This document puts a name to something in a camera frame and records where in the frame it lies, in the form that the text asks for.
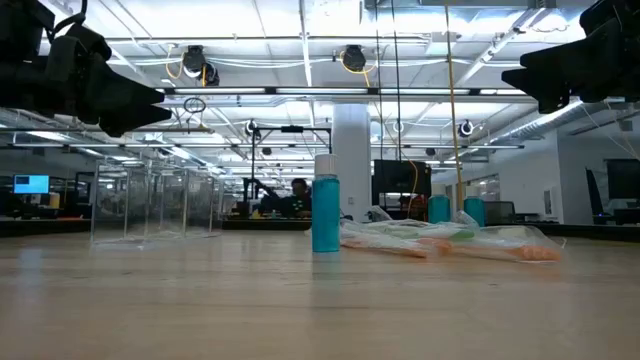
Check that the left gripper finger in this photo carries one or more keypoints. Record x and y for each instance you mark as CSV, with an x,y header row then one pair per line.
x,y
130,120
125,90

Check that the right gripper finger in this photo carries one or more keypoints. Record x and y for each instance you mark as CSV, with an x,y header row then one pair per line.
x,y
575,47
550,85

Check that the blue mouthwash bottle white cap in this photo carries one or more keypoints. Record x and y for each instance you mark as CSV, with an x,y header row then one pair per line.
x,y
325,215
439,210
474,212

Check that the orange toothbrush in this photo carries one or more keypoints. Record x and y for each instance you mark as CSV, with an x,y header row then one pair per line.
x,y
390,245
530,252

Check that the green toothbrush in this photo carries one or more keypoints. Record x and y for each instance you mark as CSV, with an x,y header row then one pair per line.
x,y
450,234

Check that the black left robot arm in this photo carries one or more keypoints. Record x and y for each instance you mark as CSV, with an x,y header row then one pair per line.
x,y
20,75

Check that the clear plastic bag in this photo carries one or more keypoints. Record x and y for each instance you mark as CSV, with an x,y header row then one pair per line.
x,y
127,210

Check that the small black ceiling reel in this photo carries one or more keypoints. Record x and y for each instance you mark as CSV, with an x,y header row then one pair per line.
x,y
466,128
251,128

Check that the yellow container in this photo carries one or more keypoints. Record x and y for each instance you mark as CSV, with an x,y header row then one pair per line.
x,y
54,200

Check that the blue lit computer monitor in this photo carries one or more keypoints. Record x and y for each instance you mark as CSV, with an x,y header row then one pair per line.
x,y
31,184

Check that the black television screen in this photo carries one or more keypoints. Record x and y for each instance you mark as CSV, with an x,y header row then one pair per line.
x,y
400,177

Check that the person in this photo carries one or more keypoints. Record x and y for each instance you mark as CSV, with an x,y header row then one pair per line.
x,y
299,200

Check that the white round building column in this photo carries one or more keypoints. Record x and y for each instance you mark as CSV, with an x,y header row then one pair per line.
x,y
351,140

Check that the dark wall monitor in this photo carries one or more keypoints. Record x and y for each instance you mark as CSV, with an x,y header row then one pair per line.
x,y
624,179

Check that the black gantry frame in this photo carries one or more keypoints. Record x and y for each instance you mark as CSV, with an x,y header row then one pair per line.
x,y
292,129

